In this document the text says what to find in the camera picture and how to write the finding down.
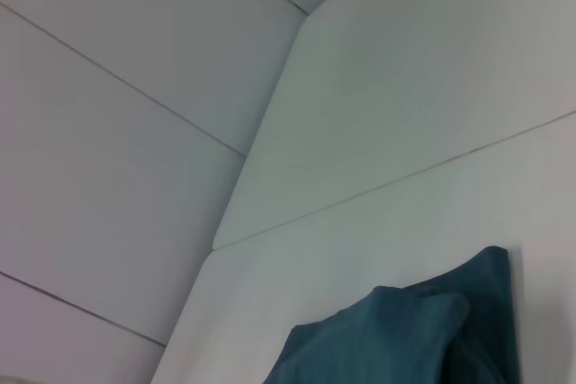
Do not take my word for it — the teal blue t-shirt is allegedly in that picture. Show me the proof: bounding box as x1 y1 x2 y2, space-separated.
264 245 523 384

